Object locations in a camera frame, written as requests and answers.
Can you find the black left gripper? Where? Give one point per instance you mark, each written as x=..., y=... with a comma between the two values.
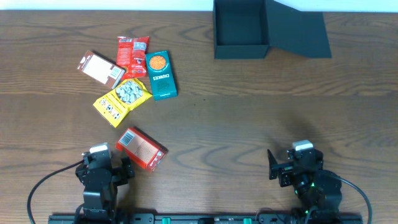
x=125, y=170

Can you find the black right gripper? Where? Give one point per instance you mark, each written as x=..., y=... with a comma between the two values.
x=283, y=170

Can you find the red orange barcode box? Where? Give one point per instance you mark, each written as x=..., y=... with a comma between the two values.
x=141, y=149

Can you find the teal Chunkies snack box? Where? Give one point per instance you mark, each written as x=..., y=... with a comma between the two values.
x=159, y=70

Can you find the brown and white snack box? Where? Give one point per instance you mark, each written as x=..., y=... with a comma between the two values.
x=100, y=69

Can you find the red candy bag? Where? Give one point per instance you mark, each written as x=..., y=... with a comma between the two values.
x=131, y=56

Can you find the black gift box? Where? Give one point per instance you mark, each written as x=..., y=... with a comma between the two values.
x=248, y=29

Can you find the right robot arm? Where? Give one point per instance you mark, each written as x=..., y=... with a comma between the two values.
x=319, y=190

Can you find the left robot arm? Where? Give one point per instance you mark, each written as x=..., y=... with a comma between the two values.
x=100, y=203

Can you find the yellow candy bag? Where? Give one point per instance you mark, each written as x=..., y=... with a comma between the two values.
x=116, y=104

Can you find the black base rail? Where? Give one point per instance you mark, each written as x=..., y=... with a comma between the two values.
x=148, y=218

